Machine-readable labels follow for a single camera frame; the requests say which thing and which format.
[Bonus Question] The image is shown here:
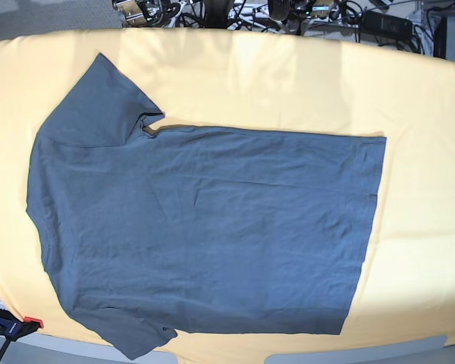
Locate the blue bar clamp red pad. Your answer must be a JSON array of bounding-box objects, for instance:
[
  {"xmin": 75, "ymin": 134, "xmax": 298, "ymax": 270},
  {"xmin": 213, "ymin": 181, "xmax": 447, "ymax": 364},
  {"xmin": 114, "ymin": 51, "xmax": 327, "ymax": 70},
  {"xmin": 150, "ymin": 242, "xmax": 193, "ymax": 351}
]
[{"xmin": 0, "ymin": 309, "xmax": 44, "ymax": 362}]

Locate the yellow table cloth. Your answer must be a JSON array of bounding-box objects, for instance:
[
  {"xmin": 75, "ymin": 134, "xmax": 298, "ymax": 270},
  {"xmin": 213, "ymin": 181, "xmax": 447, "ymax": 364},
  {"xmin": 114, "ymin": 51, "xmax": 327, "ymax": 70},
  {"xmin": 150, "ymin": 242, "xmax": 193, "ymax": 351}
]
[{"xmin": 0, "ymin": 29, "xmax": 455, "ymax": 363}]

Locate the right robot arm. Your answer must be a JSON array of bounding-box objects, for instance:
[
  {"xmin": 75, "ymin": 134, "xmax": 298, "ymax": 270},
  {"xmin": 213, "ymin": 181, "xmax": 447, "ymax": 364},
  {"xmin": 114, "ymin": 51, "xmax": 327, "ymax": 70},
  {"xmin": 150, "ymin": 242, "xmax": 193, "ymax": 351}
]
[{"xmin": 111, "ymin": 0, "xmax": 187, "ymax": 28}]

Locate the blue-grey T-shirt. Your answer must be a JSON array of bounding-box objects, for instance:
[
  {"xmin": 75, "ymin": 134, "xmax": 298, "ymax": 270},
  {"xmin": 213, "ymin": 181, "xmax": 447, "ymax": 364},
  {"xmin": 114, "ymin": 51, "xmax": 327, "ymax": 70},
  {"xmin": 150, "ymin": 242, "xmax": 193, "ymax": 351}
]
[{"xmin": 27, "ymin": 55, "xmax": 386, "ymax": 359}]

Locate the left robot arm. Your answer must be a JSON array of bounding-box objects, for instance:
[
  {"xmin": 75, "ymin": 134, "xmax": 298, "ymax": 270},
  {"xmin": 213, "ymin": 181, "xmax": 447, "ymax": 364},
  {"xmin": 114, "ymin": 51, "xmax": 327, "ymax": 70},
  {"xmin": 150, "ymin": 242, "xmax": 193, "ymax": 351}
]
[{"xmin": 267, "ymin": 0, "xmax": 334, "ymax": 21}]

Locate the black power adapter brick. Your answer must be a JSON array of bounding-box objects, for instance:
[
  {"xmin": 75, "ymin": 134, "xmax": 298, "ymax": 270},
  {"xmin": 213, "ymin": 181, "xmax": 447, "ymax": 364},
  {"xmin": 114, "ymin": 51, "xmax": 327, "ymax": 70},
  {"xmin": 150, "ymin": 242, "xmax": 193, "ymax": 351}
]
[{"xmin": 360, "ymin": 11, "xmax": 413, "ymax": 40}]

